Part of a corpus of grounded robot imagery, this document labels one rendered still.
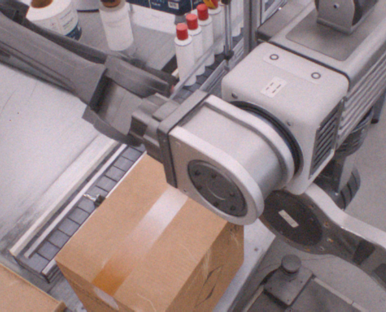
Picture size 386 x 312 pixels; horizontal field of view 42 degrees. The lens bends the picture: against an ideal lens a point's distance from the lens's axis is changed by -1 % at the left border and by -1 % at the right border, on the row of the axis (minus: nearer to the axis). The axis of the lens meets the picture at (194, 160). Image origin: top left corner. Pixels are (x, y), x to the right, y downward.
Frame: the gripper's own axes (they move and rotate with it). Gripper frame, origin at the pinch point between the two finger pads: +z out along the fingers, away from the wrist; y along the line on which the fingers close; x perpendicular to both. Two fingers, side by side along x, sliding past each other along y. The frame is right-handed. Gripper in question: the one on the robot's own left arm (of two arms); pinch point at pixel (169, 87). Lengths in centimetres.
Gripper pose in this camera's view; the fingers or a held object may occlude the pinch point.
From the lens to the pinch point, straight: 150.2
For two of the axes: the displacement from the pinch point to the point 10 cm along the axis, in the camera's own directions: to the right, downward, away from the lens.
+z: 3.7, 0.4, 9.3
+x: -3.6, 9.3, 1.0
